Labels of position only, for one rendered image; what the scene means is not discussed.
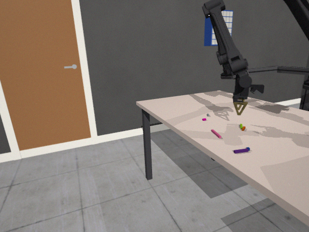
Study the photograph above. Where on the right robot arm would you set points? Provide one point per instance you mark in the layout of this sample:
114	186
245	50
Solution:
228	55

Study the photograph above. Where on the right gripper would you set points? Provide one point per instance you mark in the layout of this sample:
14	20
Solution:
236	96

